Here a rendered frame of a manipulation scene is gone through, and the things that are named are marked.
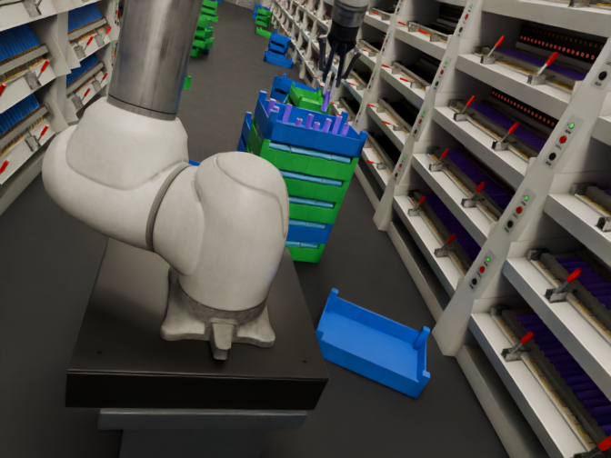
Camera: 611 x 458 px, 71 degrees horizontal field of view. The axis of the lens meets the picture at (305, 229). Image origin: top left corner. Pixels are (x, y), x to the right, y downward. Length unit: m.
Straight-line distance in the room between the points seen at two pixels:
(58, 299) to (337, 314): 0.73
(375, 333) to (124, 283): 0.76
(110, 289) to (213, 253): 0.23
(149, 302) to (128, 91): 0.33
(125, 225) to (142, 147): 0.12
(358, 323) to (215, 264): 0.75
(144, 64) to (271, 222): 0.28
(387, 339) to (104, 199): 0.90
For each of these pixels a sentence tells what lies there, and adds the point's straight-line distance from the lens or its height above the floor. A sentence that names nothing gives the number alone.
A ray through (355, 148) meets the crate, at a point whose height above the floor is 0.43.
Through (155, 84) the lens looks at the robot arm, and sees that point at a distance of 0.68.
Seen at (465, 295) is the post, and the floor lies 0.19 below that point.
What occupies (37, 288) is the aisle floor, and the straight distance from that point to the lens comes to 1.22.
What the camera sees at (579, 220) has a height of 0.55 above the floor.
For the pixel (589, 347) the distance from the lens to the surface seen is 1.04.
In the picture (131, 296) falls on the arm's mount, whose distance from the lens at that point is 0.78.
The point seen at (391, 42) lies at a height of 0.67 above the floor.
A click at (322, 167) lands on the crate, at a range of 1.30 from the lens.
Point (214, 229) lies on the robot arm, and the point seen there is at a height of 0.47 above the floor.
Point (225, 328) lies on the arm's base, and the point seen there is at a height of 0.31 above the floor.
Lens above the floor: 0.79
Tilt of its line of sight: 28 degrees down
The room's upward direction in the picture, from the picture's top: 20 degrees clockwise
